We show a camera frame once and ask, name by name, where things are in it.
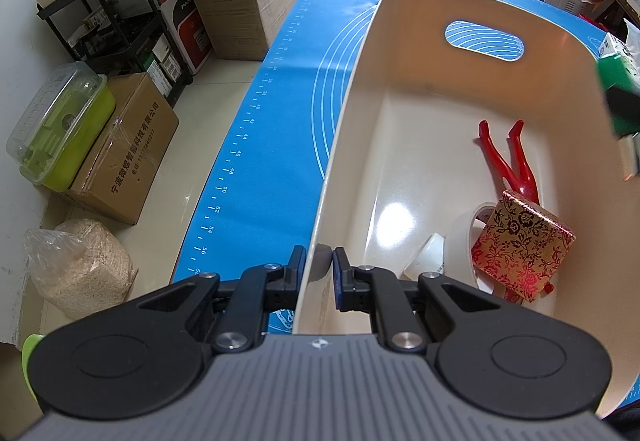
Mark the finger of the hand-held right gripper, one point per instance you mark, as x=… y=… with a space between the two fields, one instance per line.
x=625 y=113

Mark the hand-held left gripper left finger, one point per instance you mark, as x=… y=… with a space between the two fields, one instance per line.
x=300 y=266

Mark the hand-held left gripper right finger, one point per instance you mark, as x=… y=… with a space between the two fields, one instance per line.
x=341 y=281

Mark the white pill bottle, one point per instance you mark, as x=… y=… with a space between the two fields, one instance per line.
x=425 y=256

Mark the white tape roll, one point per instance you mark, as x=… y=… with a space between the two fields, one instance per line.
x=460 y=246

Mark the beige plastic storage bin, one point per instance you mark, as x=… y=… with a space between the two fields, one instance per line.
x=400 y=146

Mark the red gold floral box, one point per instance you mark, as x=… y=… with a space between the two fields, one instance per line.
x=525 y=241

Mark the white tissue box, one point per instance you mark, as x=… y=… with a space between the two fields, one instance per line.
x=617 y=43

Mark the dark wooden bench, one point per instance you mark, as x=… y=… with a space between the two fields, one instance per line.
x=600 y=8

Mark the blue silicone mat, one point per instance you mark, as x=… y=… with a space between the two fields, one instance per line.
x=300 y=71

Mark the brown taped cardboard box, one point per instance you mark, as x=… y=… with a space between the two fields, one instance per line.
x=130 y=151

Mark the clear bag of granules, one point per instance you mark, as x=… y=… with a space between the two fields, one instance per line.
x=80 y=266

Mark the green container with clear lid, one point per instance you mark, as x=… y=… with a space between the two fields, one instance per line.
x=75 y=141

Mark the red white appliance box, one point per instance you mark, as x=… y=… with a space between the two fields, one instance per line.
x=185 y=21

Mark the black metal cart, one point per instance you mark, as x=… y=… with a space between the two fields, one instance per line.
x=117 y=23

